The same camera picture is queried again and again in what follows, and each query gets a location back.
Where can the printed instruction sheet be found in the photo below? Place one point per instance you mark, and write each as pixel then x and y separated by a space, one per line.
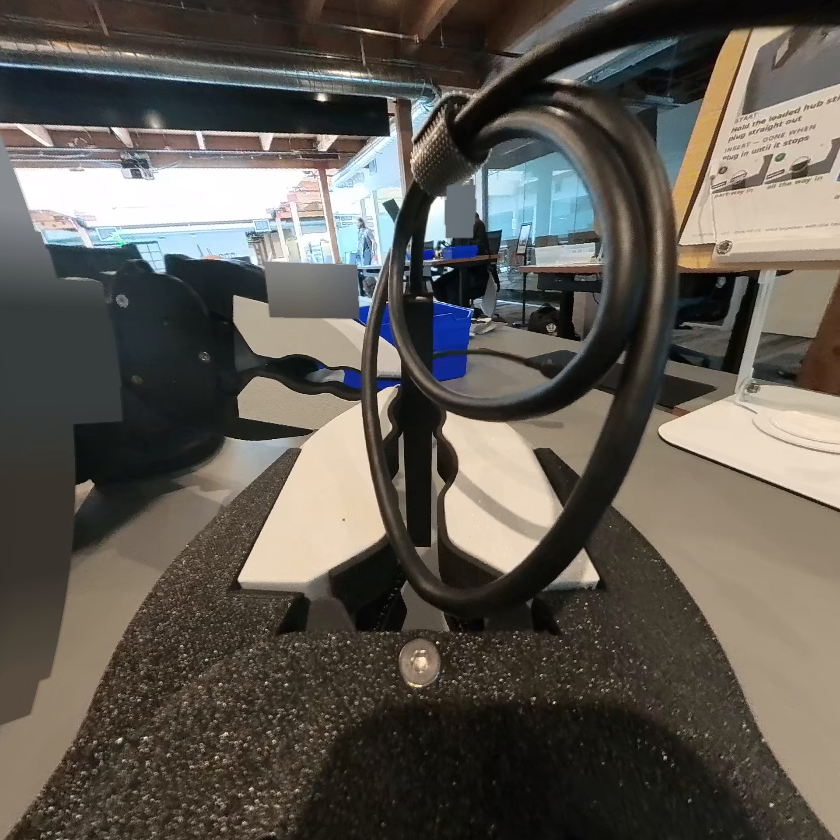
pixel 774 164

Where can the white round pad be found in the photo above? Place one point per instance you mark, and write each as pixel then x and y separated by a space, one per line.
pixel 800 430

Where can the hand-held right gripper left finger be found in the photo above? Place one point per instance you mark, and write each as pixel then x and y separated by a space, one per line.
pixel 308 518

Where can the blue plastic bin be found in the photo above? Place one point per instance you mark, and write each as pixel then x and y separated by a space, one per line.
pixel 446 334

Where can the black backpack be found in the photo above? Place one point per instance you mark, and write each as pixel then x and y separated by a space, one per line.
pixel 543 319

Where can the silver ventilation duct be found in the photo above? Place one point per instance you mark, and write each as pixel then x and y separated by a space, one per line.
pixel 197 65

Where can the ceiling projector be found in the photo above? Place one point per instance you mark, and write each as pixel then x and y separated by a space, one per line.
pixel 136 167

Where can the black office chair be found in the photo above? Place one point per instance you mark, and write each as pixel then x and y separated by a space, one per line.
pixel 459 285

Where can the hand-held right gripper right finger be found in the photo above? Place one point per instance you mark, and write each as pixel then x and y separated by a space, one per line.
pixel 505 518

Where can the black mat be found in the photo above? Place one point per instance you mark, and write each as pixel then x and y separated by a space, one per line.
pixel 676 390

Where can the instruction sign on wooden board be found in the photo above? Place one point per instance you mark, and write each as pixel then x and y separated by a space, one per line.
pixel 709 131

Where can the wooden office desk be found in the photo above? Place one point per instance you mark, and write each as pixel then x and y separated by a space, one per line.
pixel 453 262
pixel 558 269

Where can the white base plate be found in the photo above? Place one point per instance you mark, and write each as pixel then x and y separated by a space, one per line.
pixel 709 446

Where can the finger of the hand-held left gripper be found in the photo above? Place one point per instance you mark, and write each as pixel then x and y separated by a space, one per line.
pixel 295 338
pixel 272 407

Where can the clear acrylic post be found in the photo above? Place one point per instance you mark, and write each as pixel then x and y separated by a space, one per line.
pixel 754 328

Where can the black ceiling beam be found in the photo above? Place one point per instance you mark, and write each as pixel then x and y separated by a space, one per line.
pixel 197 108

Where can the small blue bin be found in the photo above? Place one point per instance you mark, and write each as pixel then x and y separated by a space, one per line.
pixel 463 253

